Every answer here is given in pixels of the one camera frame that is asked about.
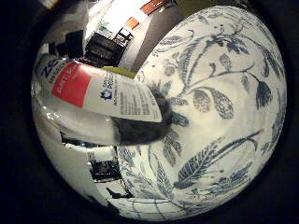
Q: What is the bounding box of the black shelf unit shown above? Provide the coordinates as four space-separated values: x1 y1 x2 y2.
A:
83 31 126 68

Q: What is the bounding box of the clear spray bottle white label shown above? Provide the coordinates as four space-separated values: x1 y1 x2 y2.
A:
31 52 174 147

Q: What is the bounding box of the white checked cloth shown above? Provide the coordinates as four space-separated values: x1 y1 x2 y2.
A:
107 195 190 221

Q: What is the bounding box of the blue floral white tablecloth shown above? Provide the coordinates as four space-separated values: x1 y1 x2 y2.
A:
116 5 288 220

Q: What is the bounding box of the dark wooden chair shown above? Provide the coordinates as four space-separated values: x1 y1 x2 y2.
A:
112 27 134 47

